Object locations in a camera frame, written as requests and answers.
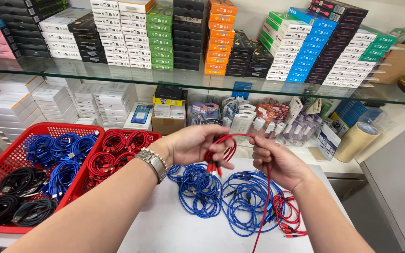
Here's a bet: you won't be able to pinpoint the person's left hand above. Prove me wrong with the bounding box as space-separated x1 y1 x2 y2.
161 125 235 171

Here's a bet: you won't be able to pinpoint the person's right hand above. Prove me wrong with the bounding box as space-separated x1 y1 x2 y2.
250 136 316 193

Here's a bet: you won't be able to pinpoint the red braided charging cable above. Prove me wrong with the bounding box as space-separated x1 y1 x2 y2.
203 134 272 253

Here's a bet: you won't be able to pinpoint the brown cardboard box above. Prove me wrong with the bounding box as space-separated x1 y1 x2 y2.
151 112 188 136

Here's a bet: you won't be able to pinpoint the silver metal wristwatch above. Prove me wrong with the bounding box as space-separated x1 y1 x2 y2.
134 147 170 185

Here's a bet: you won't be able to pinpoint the heap of packaged accessories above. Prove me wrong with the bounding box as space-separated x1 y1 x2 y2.
187 94 325 147

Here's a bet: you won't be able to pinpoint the white box with blue print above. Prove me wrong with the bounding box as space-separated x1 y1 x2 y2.
316 123 342 162

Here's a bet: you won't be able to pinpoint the black and yellow box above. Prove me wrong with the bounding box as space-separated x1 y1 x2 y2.
152 85 188 107

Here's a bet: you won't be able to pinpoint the white phone picture box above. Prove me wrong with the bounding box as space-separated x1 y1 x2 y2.
123 101 155 131

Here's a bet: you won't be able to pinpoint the beige masking tape roll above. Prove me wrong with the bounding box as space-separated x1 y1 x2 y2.
334 121 381 164

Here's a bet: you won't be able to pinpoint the glass shelf with box stacks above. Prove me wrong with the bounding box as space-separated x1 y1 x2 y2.
0 0 405 107

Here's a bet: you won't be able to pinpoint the small red plastic basket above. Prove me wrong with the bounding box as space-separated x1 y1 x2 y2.
69 129 163 205

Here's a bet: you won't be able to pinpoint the grey cabinet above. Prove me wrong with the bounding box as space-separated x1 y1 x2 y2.
359 112 405 253

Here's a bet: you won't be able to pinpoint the stacks of white boxes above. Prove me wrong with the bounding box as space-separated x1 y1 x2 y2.
0 73 137 142

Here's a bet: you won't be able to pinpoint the large red plastic basket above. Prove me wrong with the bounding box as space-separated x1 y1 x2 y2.
0 122 105 234

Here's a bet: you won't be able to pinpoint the loose blue cable bundle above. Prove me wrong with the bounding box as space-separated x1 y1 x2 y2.
167 163 224 219
221 170 288 238

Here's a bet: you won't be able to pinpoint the loose red charging cable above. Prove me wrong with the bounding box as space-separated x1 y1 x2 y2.
272 191 309 238

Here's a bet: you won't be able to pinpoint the coiled red charging cable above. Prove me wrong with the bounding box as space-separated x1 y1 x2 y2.
86 151 116 183
125 130 152 153
114 151 138 171
101 130 127 156

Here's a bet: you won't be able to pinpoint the coiled blue charging cable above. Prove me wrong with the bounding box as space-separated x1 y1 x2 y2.
22 134 55 166
52 132 80 159
42 160 82 200
68 132 99 163

